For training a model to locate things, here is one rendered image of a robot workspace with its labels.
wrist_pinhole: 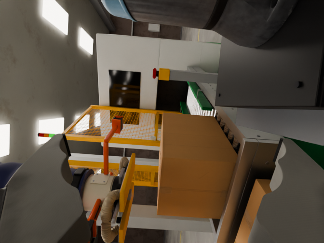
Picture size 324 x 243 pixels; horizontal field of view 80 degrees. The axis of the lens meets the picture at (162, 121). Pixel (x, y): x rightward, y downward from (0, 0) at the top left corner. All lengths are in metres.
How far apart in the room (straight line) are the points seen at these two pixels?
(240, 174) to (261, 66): 0.69
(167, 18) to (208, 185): 0.91
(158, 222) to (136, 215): 0.24
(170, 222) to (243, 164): 1.41
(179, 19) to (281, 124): 0.27
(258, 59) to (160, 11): 0.18
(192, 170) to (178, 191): 0.15
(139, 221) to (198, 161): 1.36
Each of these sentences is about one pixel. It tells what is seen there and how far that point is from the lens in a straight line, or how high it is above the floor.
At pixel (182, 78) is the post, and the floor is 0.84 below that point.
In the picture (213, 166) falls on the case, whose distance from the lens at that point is 1.03.
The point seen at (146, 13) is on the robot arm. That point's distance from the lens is 0.34.
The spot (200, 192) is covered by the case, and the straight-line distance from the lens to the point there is 1.13.
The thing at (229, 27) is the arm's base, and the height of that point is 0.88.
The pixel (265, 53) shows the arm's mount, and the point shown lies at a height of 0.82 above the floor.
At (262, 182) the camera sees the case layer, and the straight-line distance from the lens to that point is 0.96.
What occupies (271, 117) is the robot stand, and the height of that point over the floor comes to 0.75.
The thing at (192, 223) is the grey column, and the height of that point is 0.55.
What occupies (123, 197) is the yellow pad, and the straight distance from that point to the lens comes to 0.85.
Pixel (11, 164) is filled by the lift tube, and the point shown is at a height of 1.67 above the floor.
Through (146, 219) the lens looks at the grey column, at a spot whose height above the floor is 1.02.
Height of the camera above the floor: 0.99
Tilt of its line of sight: 1 degrees down
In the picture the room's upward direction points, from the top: 86 degrees counter-clockwise
